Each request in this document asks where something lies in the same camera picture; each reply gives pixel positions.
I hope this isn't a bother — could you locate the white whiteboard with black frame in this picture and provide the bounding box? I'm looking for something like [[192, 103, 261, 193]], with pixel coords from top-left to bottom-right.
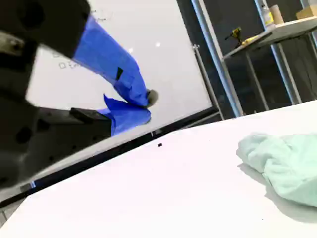
[[0, 0, 220, 208]]

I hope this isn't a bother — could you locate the cardboard tube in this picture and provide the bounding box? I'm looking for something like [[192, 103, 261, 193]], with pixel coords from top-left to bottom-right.
[[268, 4, 284, 25]]

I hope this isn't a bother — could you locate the grey metal pole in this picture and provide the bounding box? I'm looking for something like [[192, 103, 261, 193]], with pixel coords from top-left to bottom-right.
[[190, 0, 245, 118]]

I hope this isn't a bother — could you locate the pale green T-shirt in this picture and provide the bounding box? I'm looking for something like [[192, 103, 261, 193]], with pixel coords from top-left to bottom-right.
[[235, 133, 317, 208]]

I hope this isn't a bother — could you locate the grey metal shelf table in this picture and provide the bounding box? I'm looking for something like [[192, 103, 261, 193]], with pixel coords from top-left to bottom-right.
[[221, 17, 317, 117]]

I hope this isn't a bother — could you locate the clear plastic bottle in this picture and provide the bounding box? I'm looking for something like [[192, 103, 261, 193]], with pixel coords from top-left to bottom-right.
[[262, 4, 275, 27]]

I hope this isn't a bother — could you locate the yellow hand tool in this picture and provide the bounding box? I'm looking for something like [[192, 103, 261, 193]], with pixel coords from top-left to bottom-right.
[[241, 34, 261, 47]]

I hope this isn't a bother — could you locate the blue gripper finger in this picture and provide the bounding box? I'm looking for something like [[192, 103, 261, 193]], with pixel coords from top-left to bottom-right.
[[24, 93, 152, 174], [0, 0, 159, 108]]

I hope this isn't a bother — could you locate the brown cardboard box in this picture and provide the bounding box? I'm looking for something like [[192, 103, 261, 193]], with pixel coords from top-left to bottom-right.
[[296, 5, 317, 20]]

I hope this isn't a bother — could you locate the yellow and black power drill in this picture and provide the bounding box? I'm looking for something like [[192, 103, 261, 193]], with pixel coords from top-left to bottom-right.
[[224, 26, 243, 47]]

